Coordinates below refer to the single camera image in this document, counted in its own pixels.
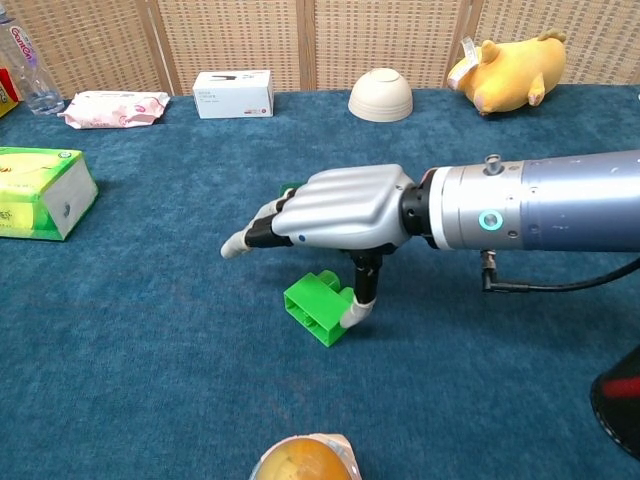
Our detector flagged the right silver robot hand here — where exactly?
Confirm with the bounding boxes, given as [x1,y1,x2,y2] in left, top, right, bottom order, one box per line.
[220,163,431,330]

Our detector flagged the green plastic building block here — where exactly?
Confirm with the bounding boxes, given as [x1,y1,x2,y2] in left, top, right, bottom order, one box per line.
[283,269,357,348]

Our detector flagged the orange bowl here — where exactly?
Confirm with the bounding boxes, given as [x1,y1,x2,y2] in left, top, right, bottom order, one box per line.
[248,433,362,480]

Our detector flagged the beige upturned bowl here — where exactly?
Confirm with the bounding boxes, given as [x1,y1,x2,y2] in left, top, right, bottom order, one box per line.
[347,67,415,123]

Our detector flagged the white stapler box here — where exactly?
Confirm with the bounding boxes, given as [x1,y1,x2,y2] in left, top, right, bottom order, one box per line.
[192,69,275,120]

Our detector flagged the wicker folding screen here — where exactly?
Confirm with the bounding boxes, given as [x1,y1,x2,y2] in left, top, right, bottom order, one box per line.
[0,0,640,101]

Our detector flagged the yellow plush pig toy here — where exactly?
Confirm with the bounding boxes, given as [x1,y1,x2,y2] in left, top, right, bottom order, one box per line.
[446,29,568,117]

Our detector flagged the blue table cloth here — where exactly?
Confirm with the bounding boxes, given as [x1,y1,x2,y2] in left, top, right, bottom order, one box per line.
[0,83,640,480]

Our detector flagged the pink wet wipes pack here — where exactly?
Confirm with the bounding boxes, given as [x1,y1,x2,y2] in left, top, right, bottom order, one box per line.
[57,90,172,130]

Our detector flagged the green tissue box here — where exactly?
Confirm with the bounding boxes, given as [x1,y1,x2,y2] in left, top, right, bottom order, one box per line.
[0,146,100,242]

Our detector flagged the clear plastic water bottle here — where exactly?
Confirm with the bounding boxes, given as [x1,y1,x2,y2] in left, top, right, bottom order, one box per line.
[0,9,66,116]

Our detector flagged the black pen holder cup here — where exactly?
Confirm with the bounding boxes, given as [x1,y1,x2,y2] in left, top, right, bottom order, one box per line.
[589,343,640,461]

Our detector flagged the yellow and red snack box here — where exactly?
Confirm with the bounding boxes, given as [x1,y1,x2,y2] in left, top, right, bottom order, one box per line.
[0,65,24,119]

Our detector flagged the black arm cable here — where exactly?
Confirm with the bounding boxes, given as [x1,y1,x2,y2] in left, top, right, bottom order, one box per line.
[480,249,640,294]

